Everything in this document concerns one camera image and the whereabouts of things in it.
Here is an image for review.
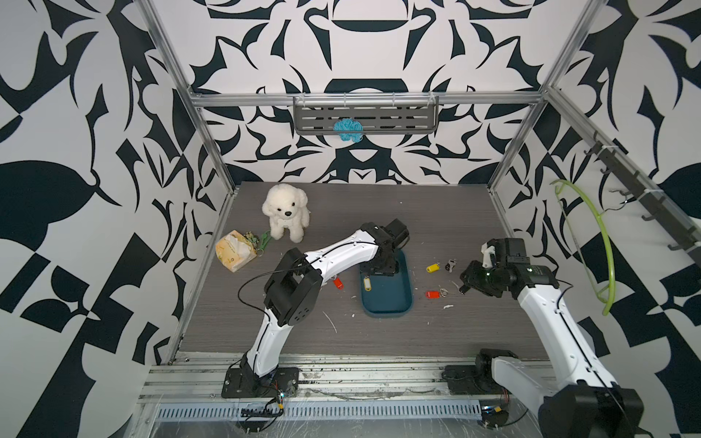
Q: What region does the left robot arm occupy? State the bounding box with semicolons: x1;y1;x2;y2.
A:
241;219;410;381

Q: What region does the white cable duct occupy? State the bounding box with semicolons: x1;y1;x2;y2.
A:
156;399;482;422

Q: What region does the green hoop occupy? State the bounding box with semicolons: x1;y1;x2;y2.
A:
548;179;619;317

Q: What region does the green keychain bundle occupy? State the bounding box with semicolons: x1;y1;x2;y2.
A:
244;231;272;257

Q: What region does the yellow paper bag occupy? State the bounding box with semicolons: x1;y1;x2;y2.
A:
215;230;257;273

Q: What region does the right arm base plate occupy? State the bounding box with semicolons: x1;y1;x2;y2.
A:
441;349;518;395

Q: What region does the blue scrunchie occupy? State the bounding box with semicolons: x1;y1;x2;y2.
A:
333;119;364;143

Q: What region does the white plush dog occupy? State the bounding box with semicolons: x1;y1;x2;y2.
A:
262;184;310;244

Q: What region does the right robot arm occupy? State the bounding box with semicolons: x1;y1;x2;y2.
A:
460;238;644;437

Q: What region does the black wall hook rail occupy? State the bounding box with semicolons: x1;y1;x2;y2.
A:
585;131;700;265

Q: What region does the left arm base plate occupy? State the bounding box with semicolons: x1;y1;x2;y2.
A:
221;367;299;399

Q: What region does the grey metal wall shelf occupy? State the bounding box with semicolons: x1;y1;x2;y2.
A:
292;95;439;135

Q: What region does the teal plastic storage box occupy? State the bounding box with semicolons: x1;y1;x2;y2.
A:
360;250;414;319

